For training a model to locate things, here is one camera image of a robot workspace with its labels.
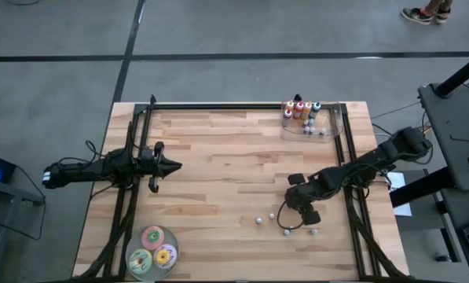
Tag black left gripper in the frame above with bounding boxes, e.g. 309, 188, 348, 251
138, 141, 183, 193

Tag grey side table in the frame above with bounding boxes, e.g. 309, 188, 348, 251
440, 187, 469, 283

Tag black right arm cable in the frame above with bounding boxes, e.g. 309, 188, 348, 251
277, 199, 310, 231

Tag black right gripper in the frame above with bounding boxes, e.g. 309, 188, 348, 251
285, 173, 329, 226

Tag green frosted donut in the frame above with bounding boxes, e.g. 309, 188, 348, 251
127, 248, 154, 275

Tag white paper sheet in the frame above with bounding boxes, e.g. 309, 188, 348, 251
385, 171, 414, 218

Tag purple frosted donut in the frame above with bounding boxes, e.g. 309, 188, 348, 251
152, 243, 178, 270

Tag dark grey desk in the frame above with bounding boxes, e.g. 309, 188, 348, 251
416, 80, 469, 192

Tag black desk leg beam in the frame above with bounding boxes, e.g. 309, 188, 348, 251
389, 167, 455, 208

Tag pink frosted donut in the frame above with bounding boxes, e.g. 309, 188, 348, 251
141, 225, 166, 251

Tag black controller box blue lights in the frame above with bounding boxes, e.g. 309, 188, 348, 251
0, 151, 17, 184

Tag person's foot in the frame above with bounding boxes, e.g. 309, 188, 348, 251
401, 0, 442, 25
434, 0, 454, 24

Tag clear round plate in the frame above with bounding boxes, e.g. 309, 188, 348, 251
124, 225, 179, 282

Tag black desk pole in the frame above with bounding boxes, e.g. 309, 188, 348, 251
434, 50, 469, 98

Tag grey equipment stand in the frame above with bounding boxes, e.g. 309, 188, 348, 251
0, 176, 46, 208

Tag clear plastic bin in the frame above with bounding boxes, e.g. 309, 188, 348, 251
280, 100, 344, 142

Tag black aluminium rig frame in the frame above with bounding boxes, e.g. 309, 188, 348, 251
75, 94, 410, 283

